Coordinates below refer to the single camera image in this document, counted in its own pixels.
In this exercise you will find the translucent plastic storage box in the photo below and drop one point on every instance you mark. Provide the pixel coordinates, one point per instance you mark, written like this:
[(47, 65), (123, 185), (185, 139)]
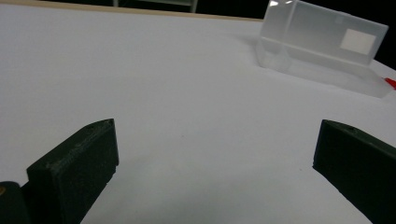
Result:
[(320, 46)]

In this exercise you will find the small red object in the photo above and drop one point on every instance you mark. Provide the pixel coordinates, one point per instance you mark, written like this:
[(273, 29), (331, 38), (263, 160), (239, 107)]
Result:
[(391, 82)]

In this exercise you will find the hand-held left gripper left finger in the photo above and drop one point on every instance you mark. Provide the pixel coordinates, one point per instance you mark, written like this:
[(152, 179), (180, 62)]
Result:
[(72, 169)]

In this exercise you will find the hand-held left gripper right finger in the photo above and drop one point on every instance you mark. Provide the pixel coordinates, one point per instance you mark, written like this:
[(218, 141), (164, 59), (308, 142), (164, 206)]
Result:
[(358, 161)]

